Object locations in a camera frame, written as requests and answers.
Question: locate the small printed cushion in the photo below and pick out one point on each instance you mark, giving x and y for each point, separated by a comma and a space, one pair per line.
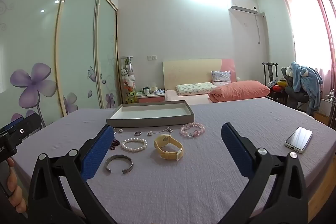
220, 78

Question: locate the yellow wrist watch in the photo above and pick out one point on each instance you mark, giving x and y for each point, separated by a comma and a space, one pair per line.
164, 139

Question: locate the pearl cluster earring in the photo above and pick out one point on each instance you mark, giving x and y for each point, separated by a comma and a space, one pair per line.
168, 130

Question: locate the smartphone with white case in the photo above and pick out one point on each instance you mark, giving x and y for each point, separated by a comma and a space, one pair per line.
299, 138

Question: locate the white wall switch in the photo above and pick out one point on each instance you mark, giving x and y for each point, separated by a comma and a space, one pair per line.
152, 57

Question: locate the white air conditioner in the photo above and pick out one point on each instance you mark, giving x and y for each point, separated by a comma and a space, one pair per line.
242, 5

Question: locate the white patterned pillow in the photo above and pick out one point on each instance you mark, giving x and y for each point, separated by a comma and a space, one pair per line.
194, 88

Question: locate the pink curtain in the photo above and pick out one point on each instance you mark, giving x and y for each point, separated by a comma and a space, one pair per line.
323, 16

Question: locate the pink pillow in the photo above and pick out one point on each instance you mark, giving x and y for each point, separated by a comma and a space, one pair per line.
239, 91

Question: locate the clear tube of plush toys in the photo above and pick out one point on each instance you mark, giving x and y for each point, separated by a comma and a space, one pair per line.
129, 79

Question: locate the person's left hand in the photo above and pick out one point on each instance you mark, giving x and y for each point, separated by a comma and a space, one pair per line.
15, 184

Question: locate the metal rack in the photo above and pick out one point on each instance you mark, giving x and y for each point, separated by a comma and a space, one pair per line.
331, 106

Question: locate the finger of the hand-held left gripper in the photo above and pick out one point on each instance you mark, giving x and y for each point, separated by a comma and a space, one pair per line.
26, 127

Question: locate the dark wooden chair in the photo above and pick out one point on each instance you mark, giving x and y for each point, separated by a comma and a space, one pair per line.
270, 71

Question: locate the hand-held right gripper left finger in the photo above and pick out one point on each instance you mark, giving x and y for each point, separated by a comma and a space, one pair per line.
97, 151

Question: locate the pink nightstand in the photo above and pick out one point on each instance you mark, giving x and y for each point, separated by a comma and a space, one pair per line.
151, 98

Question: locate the grey office chair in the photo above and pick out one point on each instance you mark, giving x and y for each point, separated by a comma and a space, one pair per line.
295, 96

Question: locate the cream and pink headboard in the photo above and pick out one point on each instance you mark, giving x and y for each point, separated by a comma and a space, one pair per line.
189, 71

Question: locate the grey shallow tray box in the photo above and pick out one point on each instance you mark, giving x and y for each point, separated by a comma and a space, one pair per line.
149, 113

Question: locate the purple bed sheet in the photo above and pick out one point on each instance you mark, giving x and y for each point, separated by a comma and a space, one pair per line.
183, 187

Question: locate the floral sliding door wardrobe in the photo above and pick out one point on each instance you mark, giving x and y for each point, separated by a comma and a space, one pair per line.
52, 43

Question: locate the round silver earring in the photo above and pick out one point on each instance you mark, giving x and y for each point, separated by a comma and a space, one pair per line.
150, 133

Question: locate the blue plush garment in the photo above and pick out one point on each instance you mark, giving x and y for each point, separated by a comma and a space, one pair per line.
305, 79

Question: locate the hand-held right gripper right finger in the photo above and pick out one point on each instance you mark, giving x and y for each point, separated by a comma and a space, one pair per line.
236, 151

